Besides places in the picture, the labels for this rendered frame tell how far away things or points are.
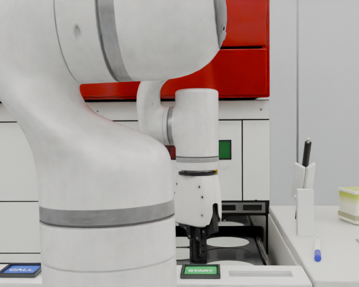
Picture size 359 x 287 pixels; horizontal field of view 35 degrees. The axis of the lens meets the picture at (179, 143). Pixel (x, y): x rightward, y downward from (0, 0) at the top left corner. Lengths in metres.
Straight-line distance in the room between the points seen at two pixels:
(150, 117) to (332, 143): 1.92
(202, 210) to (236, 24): 0.47
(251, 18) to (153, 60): 0.90
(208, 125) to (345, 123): 1.90
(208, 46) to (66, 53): 0.12
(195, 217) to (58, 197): 0.65
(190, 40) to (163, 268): 0.19
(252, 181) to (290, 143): 1.51
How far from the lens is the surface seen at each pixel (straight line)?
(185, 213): 1.13
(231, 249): 1.24
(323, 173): 2.94
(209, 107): 1.09
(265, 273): 0.86
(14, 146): 1.47
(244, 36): 1.35
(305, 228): 1.07
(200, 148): 1.08
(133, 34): 0.46
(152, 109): 1.10
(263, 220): 1.41
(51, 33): 0.48
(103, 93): 1.36
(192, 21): 0.46
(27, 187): 1.47
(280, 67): 2.90
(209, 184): 1.09
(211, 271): 0.84
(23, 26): 0.49
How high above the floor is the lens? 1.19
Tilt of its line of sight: 3 degrees down
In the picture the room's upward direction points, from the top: 1 degrees counter-clockwise
